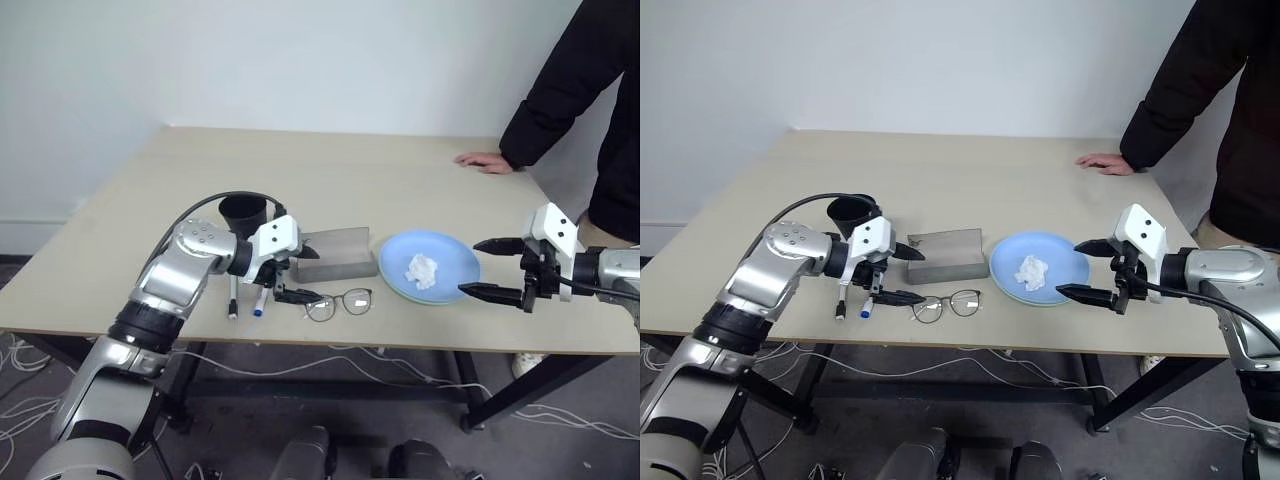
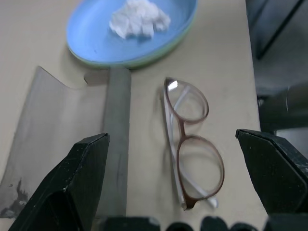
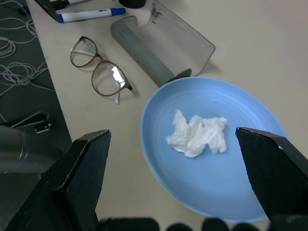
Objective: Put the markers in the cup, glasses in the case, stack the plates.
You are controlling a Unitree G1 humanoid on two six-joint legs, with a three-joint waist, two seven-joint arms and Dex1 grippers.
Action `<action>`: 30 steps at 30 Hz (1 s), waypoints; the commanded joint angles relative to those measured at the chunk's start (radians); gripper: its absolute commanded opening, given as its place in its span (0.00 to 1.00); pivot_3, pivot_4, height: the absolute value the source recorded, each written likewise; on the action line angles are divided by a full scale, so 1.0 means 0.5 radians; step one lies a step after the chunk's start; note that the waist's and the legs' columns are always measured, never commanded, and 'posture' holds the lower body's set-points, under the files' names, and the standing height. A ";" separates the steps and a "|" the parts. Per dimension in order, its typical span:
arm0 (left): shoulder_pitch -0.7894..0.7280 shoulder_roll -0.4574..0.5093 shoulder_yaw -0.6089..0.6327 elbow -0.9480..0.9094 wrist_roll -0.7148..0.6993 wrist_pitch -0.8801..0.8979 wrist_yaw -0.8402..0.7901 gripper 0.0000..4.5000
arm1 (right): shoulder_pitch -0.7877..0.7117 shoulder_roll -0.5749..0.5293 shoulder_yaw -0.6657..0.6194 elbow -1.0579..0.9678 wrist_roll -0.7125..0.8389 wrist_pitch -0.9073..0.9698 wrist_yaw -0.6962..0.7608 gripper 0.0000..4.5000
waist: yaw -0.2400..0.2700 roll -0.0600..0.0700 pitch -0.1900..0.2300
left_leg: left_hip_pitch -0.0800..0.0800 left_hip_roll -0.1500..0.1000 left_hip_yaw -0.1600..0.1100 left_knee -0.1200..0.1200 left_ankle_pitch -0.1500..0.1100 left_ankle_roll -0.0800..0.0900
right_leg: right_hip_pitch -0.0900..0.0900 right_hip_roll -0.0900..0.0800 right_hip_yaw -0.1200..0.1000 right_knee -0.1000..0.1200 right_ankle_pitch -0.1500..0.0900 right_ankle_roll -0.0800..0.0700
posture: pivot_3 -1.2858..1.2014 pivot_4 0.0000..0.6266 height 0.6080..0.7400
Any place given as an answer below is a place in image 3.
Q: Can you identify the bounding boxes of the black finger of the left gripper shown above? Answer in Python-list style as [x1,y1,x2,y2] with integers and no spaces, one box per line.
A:
[33,0,64,24]

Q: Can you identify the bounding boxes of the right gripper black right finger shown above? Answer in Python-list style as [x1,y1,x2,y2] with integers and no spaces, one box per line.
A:
[235,127,308,231]

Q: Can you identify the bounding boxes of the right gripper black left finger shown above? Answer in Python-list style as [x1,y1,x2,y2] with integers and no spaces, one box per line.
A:
[4,129,112,231]

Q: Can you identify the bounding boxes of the brown framed glasses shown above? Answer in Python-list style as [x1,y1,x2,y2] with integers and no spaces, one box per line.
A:
[70,36,134,105]

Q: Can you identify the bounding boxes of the black cup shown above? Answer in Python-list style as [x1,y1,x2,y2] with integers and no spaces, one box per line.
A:
[118,0,147,10]

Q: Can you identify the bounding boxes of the grey open glasses case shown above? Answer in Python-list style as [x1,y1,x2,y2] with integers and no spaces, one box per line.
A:
[110,0,217,89]

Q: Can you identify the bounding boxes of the black capped white marker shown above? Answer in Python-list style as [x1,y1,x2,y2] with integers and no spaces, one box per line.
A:
[49,0,90,11]

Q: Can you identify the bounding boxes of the blue capped white marker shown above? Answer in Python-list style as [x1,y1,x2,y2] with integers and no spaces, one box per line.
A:
[57,7,127,24]

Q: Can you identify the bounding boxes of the grey robot body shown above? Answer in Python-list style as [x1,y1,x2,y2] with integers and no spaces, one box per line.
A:
[0,124,64,175]

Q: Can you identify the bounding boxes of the light blue plate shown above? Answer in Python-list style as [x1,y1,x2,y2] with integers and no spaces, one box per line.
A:
[140,76,288,223]

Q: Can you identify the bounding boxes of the crumpled white tissue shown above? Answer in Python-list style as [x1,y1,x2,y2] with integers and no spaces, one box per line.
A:
[165,109,228,159]

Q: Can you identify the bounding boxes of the white cable coil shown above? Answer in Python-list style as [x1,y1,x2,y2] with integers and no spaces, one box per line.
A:
[0,36,18,59]

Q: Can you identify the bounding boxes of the black metal bracket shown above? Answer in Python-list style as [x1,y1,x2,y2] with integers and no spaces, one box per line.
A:
[9,111,52,134]

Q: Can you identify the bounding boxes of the white cable tangle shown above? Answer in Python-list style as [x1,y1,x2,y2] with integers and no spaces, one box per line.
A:
[0,61,56,97]

